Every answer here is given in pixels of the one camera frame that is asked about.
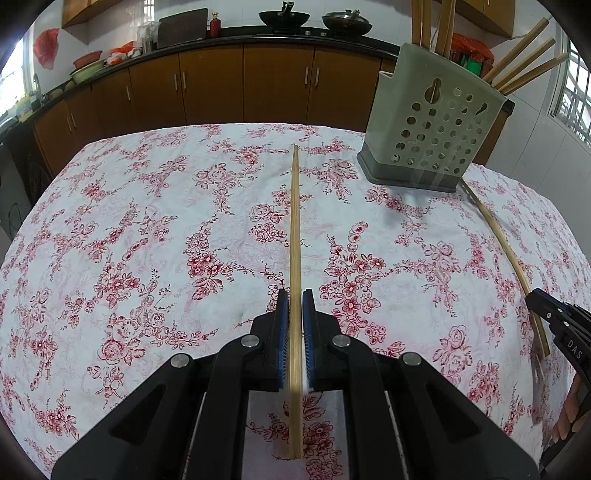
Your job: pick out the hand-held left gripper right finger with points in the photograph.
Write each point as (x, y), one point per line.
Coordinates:
(308, 341)

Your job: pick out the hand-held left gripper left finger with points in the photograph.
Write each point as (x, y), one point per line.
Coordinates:
(282, 341)

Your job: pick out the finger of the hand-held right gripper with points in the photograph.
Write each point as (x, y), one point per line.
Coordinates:
(577, 347)
(547, 307)

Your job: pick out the green perforated utensil holder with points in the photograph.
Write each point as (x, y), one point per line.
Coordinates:
(415, 60)

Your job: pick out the person's right hand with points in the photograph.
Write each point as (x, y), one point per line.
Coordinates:
(569, 410)

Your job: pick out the red floral white tablecloth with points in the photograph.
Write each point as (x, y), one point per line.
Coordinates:
(138, 230)

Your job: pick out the barred window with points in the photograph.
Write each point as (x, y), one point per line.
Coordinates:
(575, 92)

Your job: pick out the green bottle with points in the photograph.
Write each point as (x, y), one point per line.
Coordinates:
(472, 67)

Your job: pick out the wooden base cabinets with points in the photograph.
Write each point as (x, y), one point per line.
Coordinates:
(212, 87)

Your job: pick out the red plastic bags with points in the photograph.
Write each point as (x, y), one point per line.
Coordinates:
(466, 44)

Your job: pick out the black kitchen countertop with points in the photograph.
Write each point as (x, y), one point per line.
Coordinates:
(240, 38)

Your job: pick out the black gas stove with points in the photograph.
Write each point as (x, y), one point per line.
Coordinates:
(314, 32)

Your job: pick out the dark pot with lid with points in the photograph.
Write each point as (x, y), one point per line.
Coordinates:
(346, 23)

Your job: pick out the red bottle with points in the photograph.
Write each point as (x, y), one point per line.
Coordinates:
(214, 27)

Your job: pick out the black wok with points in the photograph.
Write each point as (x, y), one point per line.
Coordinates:
(284, 17)

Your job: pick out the red and white plastic bag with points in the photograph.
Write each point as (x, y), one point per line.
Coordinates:
(122, 51)

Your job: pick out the green basin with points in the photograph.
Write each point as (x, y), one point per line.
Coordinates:
(87, 73)

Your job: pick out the dark cutting board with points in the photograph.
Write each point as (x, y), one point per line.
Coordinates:
(182, 24)

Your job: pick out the clear glass container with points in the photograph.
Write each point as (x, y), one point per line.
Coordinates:
(147, 37)

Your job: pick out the red basin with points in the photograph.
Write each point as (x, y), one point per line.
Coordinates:
(87, 58)

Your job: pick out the yellow dish soap bottle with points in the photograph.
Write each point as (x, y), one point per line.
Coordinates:
(24, 109)

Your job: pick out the metal faucet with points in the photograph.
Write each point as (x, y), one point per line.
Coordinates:
(36, 87)

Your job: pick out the bright window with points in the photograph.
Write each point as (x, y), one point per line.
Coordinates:
(11, 78)

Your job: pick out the wooden wall cabinet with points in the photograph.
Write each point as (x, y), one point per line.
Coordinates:
(489, 14)
(81, 9)

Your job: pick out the red bag on wall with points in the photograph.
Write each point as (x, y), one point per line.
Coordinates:
(46, 46)

